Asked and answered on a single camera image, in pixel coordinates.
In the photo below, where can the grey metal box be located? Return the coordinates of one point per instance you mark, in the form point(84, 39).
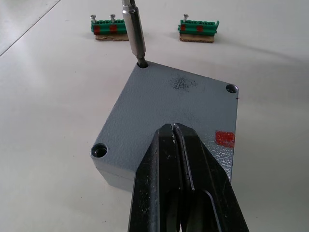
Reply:
point(217, 157)

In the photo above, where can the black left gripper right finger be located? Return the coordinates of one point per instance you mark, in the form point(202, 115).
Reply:
point(212, 193)

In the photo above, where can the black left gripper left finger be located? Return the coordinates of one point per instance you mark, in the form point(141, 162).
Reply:
point(152, 183)

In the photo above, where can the silver electric screwdriver bit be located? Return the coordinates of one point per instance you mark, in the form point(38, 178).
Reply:
point(135, 36)

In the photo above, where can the brown cardboard pad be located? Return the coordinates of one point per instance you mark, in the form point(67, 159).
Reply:
point(196, 38)
point(112, 37)

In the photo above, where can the grey metal box lid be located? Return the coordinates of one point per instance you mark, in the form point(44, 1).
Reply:
point(169, 113)

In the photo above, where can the silver screw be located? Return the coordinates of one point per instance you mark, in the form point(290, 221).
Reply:
point(112, 18)
point(185, 18)
point(93, 18)

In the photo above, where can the green screw holder block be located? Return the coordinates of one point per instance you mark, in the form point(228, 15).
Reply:
point(108, 27)
point(199, 27)

